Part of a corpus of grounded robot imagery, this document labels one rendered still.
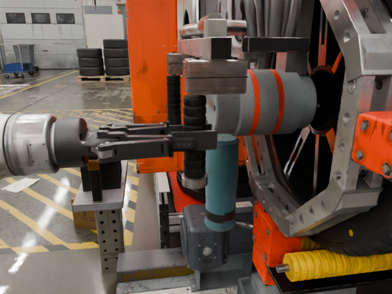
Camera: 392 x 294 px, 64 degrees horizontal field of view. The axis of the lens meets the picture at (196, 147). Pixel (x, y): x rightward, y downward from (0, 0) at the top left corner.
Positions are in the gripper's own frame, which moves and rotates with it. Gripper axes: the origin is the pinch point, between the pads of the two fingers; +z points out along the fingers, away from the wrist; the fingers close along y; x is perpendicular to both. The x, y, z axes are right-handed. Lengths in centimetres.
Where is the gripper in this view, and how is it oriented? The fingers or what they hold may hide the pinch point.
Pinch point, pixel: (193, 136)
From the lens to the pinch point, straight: 50.1
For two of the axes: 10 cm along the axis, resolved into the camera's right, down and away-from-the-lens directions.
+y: 1.6, 3.1, -9.4
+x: 0.0, -9.5, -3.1
